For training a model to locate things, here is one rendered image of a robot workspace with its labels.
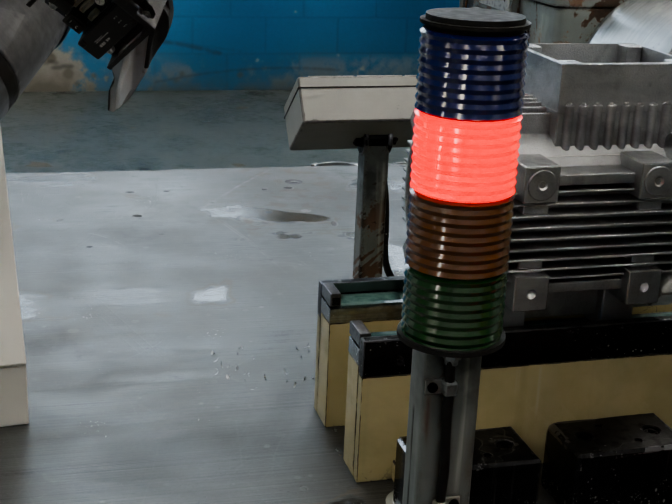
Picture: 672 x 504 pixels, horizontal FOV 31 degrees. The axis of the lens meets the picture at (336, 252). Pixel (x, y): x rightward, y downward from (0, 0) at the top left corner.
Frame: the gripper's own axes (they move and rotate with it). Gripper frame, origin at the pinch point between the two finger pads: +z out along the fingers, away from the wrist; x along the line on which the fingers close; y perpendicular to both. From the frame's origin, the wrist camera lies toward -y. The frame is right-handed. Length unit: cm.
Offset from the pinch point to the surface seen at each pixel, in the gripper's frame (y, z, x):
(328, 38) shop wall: -470, 273, 201
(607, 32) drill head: -48, -14, 54
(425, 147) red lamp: 21.0, -29.5, 14.5
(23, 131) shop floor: -328, 330, 88
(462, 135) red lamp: 21.3, -31.8, 15.0
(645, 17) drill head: -46, -19, 54
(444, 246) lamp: 24.0, -27.4, 18.7
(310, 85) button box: -21.3, 0.9, 25.5
